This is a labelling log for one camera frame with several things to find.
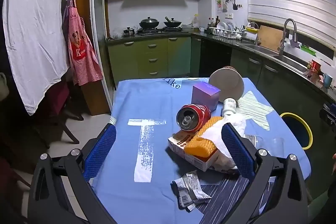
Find orange sponge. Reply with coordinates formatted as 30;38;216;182
184;117;223;158

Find green lower cabinets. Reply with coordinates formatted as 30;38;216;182
108;34;335;196

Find red checkered apron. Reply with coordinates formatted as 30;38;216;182
62;0;102;86

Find yellow rimmed trash bin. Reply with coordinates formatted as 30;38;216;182
280;112;313;150

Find small steel pot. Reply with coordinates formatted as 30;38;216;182
123;27;135;37

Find steel sink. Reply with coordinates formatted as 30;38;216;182
243;44;307;73

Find red soda can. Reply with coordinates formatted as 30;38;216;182
176;104;211;133

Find blue tablecloth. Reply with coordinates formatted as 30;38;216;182
90;77;312;224

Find purple box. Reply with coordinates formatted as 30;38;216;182
191;82;221;112

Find clear plastic cup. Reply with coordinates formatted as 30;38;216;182
244;134;285;158

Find black wok with lid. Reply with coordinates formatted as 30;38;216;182
139;16;159;29

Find black frying pan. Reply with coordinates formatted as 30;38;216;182
164;16;182;28

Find steel kitchen faucet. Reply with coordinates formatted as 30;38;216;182
278;18;298;57

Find silver wrapper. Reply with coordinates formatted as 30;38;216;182
171;170;212;211

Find teal mug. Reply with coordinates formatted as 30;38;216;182
323;73;333;89

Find white dish rack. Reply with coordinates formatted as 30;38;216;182
209;22;243;40

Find wooden cutting board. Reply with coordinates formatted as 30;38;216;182
257;26;283;52

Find white plastic bag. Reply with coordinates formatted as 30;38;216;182
201;114;247;173

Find white hanging cloth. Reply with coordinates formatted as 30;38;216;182
2;0;70;115

